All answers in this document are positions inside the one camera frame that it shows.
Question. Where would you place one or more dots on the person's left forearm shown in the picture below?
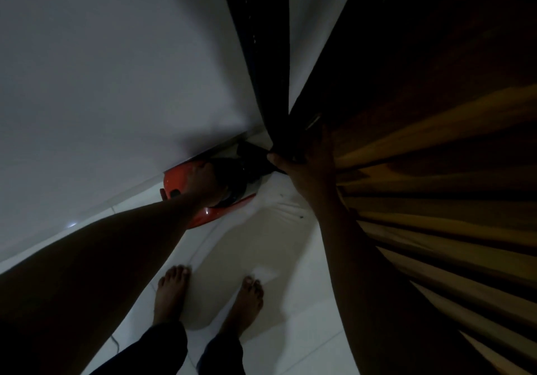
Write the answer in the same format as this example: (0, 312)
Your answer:
(105, 278)

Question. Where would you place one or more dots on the person's right foot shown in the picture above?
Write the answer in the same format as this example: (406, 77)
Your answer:
(244, 307)

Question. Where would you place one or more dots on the black curtain panel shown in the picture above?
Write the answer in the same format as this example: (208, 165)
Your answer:
(262, 51)

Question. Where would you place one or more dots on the person's left hand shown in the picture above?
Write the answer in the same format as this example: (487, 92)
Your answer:
(204, 186)

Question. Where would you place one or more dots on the person's right thumb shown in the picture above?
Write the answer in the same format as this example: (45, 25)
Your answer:
(278, 161)

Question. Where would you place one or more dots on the person's right forearm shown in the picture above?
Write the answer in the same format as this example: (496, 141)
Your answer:
(377, 299)

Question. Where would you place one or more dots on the person's dark trouser leg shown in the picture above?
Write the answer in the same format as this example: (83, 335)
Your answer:
(221, 356)
(147, 351)

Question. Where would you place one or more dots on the person's left foot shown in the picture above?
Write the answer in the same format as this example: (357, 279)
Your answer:
(171, 293)

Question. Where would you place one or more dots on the white floor mat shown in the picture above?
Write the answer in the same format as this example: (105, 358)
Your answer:
(251, 253)

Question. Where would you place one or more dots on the person's right dark trouser leg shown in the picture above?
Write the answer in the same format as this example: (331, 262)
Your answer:
(221, 356)

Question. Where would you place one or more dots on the person's right hand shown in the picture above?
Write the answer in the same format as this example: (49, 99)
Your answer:
(312, 173)

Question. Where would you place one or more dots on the person's foot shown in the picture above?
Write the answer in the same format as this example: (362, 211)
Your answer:
(171, 293)
(244, 307)

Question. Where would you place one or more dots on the person's left fingers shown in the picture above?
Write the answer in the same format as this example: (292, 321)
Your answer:
(197, 174)

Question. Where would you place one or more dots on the red and black floor appliance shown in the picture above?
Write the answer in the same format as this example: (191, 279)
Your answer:
(239, 177)

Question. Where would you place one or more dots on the person's left dark trouser leg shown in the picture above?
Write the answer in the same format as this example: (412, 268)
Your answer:
(147, 351)

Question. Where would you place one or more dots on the yellow brown curtain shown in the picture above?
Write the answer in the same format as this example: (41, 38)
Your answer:
(440, 135)

